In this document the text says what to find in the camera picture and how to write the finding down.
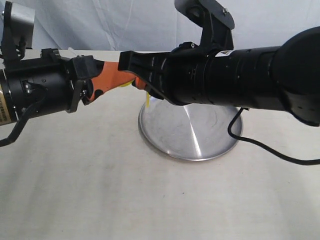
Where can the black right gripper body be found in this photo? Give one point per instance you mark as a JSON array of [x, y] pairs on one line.
[[176, 76]]

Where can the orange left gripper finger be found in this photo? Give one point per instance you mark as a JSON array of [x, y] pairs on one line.
[[108, 76], [90, 94]]

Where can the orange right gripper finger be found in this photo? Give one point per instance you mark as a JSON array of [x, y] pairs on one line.
[[139, 83]]

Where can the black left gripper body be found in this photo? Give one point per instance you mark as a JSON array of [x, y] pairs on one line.
[[48, 84]]

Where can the thin yellow stick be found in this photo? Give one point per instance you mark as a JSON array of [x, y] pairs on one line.
[[148, 96]]

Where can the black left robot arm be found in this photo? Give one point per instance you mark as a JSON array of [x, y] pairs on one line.
[[51, 83]]

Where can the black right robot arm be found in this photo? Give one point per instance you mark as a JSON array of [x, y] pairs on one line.
[[280, 78]]

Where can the round stainless steel plate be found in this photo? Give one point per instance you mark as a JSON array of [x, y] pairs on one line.
[[194, 132]]

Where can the white backdrop cloth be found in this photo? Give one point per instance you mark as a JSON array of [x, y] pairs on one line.
[[156, 25]]

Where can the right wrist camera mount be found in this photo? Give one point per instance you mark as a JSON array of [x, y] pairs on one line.
[[215, 20]]

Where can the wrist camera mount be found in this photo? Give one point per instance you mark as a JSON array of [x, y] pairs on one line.
[[17, 34], [215, 20]]

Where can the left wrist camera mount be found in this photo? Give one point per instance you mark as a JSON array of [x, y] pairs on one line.
[[17, 34]]

